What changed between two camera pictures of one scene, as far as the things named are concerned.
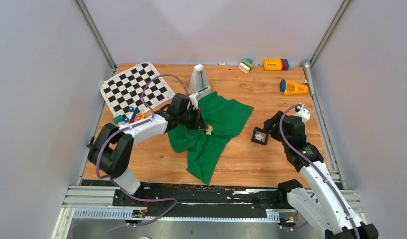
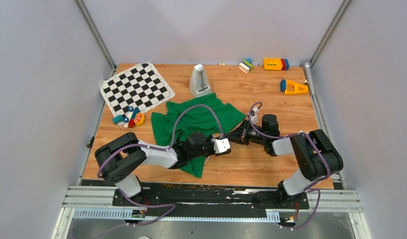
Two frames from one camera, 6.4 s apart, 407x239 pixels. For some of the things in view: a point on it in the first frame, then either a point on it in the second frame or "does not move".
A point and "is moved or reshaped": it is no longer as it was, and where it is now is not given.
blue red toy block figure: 132,112 does not move
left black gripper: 198,122 -> 211,143
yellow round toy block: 139,116 does not move
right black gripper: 269,124 -> 240,133
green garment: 225,116 is moved or reshaped
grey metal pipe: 307,64 does not move
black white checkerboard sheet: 125,89 does not move
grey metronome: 199,83 does not move
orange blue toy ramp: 290,87 does not move
